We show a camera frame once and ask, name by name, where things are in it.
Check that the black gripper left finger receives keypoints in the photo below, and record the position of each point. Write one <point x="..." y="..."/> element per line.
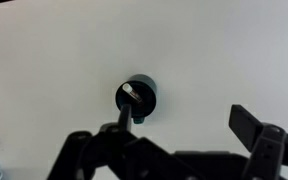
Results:
<point x="125" y="116"/>

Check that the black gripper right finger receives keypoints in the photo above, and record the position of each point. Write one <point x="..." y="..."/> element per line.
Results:
<point x="245" y="125"/>

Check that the dark green mug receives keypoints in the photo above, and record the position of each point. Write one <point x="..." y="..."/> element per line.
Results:
<point x="148" y="98"/>

